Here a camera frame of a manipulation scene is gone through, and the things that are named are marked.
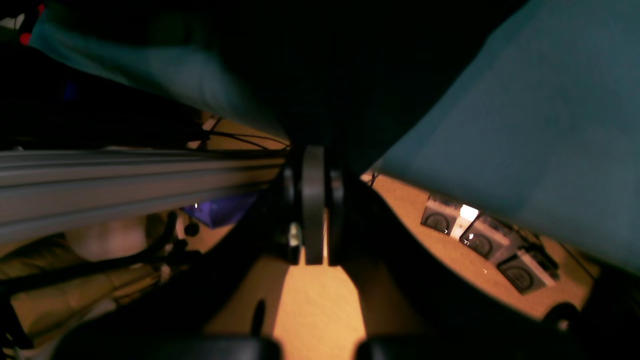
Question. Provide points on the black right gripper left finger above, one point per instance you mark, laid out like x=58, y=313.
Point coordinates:
x=215, y=310

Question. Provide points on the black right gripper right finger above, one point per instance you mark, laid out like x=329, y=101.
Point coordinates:
x=414, y=307

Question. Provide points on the white aluminium extrusion leg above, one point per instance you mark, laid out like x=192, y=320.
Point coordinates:
x=46, y=192

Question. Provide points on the blue table cloth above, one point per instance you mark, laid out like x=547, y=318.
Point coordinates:
x=527, y=109

